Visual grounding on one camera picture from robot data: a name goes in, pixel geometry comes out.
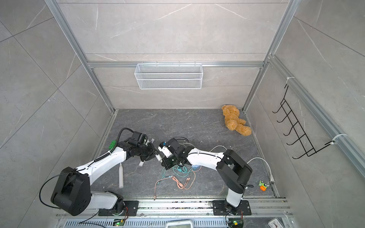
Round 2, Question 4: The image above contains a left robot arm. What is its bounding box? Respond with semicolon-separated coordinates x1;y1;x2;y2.
41;127;159;216

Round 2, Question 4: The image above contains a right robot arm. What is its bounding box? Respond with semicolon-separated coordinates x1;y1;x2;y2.
158;138;252;208

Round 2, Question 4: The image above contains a blue power strip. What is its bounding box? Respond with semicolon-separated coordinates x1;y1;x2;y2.
192;165;201;171

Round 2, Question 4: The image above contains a green toy block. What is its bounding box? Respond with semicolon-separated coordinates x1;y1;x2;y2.
108;140;116;150

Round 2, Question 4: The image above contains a brown teddy bear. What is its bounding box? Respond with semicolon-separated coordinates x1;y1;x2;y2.
221;104;252;136

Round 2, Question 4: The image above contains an orange green toy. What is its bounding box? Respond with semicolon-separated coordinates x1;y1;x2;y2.
259;181;268;192

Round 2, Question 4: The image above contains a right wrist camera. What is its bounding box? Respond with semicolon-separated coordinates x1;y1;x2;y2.
158;142;172;158

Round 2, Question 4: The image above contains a teal charging cable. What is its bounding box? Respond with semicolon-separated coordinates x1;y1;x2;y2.
161;165;197;180

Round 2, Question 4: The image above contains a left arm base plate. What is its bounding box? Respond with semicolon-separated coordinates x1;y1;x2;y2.
98;200;139;216

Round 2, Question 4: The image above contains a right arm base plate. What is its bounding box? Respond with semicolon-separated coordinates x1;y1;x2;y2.
212;200;252;216

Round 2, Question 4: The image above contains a white wire mesh basket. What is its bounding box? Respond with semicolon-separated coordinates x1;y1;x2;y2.
135;63;203;90

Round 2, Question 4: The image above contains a black wall hook rack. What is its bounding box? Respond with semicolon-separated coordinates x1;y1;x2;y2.
272;84;335;160

